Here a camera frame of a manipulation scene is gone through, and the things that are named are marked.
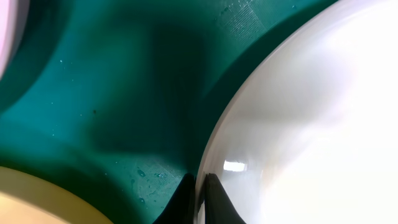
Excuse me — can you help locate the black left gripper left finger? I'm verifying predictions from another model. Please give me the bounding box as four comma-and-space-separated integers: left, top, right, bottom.
153, 173, 195, 224

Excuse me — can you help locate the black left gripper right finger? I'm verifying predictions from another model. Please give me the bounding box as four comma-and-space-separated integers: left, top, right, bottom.
204, 174, 246, 224

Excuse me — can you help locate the white plate with blue speck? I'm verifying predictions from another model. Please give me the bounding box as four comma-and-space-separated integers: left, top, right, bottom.
196, 0, 397, 223

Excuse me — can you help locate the yellow plate with sauce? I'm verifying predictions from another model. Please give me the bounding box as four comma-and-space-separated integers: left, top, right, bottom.
1, 167, 112, 224

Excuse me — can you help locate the white plate with sauce streak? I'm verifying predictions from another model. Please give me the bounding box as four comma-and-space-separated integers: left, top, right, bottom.
0, 0, 30, 78

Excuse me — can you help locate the teal plastic tray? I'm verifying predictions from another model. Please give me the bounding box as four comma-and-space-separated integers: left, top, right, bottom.
1, 0, 330, 223

